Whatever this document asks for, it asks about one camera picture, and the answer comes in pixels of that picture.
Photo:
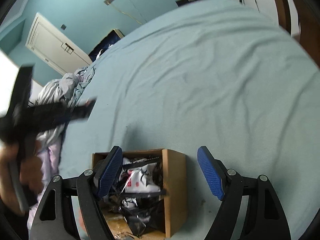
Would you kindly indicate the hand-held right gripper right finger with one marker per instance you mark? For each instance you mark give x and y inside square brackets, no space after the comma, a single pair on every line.
[210,173]

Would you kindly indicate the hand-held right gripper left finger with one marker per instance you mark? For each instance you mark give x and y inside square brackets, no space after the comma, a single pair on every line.
[108,173]

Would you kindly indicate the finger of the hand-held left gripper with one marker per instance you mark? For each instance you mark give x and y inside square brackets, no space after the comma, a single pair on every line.
[70,111]
[22,90]

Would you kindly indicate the pile of snack packets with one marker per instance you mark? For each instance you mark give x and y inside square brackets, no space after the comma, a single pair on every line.
[140,180]

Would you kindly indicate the brown cardboard box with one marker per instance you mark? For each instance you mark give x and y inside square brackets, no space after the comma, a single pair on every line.
[175,180]

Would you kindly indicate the person's left hand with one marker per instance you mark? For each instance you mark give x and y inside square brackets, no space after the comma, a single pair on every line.
[32,175]

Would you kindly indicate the crumpled grey duvet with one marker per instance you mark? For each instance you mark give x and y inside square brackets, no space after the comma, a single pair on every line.
[62,90]

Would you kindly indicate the pink quilt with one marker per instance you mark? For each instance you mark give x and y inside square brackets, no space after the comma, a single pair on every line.
[52,160]

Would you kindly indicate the white door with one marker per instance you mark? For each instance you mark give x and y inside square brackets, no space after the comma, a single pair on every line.
[50,45]

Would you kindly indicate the dark framed painting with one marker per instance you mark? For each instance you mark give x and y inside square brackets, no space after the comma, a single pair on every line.
[107,45]

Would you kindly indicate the bed with teal sheet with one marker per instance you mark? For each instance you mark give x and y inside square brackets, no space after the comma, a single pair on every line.
[200,80]

